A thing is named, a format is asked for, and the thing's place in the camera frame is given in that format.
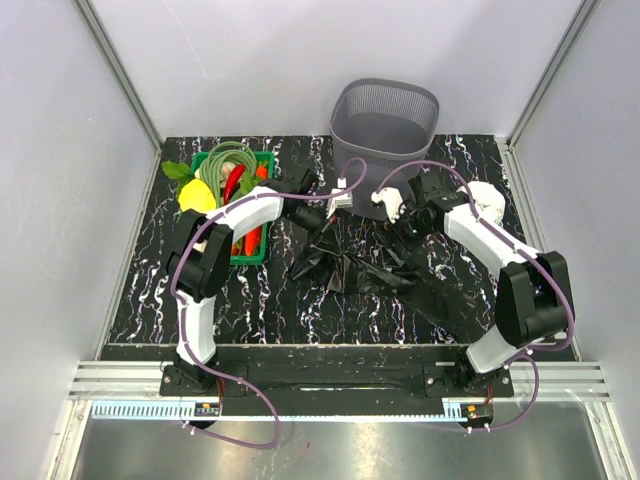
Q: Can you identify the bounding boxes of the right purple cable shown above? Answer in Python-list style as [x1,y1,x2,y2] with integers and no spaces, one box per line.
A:
[372,160,575,434]

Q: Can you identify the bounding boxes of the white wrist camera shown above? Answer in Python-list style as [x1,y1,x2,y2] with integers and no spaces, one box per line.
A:
[371,187,404,224]
[327,178,353,217]

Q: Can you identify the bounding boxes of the black trash bag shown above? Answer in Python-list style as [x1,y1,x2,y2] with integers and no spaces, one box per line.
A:
[289,220,496,343]

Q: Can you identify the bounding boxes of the aluminium frame rail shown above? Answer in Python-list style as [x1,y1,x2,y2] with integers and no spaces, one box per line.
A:
[71,362,610,403]

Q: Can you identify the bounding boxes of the small orange carrot toy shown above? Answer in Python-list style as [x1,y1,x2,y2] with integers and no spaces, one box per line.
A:
[255,166,268,180]

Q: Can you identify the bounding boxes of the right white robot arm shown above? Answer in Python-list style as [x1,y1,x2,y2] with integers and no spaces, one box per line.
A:
[371,173,575,396]

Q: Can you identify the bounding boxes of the grey mesh trash bin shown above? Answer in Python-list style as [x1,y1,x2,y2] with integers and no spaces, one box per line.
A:
[329,78,440,220]

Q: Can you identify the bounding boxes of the yellow white cabbage toy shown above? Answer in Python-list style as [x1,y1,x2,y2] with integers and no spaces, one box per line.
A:
[178,178,217,214]

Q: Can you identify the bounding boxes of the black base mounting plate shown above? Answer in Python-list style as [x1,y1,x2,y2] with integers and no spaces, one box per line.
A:
[158,344,515,399]

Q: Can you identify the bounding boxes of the large orange carrot toy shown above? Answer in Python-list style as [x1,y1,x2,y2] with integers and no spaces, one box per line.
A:
[243,227,262,257]

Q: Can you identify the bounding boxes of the green leafy vegetable toy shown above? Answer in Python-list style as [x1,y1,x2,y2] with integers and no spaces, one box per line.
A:
[161,160,194,191]

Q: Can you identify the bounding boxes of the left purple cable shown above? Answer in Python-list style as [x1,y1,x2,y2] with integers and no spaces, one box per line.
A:
[169,157,370,449]

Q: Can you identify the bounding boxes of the white crumpled paper roll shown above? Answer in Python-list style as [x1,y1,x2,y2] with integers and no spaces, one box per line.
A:
[469,181,506,225]

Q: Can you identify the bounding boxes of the purple cable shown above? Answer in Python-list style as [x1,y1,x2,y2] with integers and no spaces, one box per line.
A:
[372,160,575,434]
[169,157,370,449]

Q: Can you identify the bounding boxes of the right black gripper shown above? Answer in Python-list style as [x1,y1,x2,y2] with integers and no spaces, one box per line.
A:
[372,201,435,268]

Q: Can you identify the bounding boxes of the green long beans bundle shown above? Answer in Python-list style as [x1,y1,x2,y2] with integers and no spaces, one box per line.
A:
[198,141,258,206]

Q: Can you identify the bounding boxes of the red chili pepper toy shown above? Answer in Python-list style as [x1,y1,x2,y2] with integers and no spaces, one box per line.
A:
[223,164,246,204]

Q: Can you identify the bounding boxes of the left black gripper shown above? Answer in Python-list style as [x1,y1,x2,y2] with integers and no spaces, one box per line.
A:
[285,201,342,256]

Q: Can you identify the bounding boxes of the green plastic basket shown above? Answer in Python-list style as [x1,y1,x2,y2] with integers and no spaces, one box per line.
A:
[191,150,275,266]

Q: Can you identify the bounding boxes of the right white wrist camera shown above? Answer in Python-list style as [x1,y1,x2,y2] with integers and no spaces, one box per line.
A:
[371,187,404,224]

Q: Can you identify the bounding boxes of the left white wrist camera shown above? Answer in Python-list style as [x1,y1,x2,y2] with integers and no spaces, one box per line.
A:
[327,178,353,217]

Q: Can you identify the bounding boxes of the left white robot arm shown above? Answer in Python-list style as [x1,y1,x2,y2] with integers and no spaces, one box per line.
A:
[166,169,325,395]

